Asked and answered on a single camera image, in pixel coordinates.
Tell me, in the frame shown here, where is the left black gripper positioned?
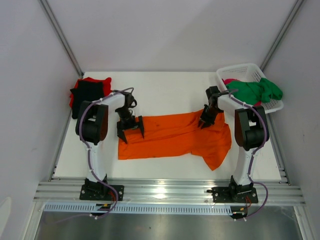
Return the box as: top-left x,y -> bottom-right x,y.
116,106 -> 143,144

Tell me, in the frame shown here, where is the red folded t shirt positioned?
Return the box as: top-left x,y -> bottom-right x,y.
69,77 -> 112,107

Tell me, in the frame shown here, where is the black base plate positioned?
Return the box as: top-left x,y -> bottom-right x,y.
79,178 -> 125,201
206,184 -> 259,204

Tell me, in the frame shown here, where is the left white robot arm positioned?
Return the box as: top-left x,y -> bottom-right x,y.
75,87 -> 145,200

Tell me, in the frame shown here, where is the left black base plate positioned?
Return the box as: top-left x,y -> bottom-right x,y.
79,178 -> 125,201

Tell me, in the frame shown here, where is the white plastic basket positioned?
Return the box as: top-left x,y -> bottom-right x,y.
216,63 -> 284,114

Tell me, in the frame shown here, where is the black folded t shirt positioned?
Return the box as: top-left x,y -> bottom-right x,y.
70,80 -> 104,119

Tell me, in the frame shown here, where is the pink t shirt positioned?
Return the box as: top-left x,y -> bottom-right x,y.
223,78 -> 264,106

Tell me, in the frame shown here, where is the aluminium mounting rail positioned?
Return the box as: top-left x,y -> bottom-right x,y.
33,178 -> 306,206

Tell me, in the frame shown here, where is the orange t shirt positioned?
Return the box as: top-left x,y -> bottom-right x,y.
118,110 -> 232,171

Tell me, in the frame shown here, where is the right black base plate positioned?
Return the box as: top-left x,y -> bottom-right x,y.
206,184 -> 259,204

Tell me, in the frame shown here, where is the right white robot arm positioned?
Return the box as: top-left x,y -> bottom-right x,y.
198,86 -> 270,202

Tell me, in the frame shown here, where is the green t shirt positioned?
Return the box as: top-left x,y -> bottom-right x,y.
222,78 -> 283,106

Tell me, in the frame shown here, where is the white slotted cable duct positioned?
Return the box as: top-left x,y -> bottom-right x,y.
43,202 -> 233,216

